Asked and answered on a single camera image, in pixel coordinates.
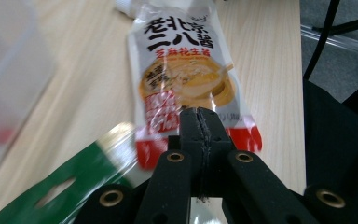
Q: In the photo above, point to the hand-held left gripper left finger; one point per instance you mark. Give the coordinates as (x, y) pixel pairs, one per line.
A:
(189, 130)

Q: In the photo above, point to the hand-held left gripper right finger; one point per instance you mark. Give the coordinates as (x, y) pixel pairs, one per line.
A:
(214, 137)

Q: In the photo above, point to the white and red sauce pouch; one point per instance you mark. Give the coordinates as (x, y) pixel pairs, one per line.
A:
(183, 62)

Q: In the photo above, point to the green and white food pouch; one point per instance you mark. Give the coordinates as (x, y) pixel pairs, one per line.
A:
(84, 174)

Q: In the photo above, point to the clear plastic container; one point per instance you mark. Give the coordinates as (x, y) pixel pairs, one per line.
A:
(9, 77)

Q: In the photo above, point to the dark cloth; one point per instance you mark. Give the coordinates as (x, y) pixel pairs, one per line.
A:
(335, 149)

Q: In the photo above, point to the grey metal floor rail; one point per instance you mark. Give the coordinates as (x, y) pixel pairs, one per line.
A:
(338, 40)

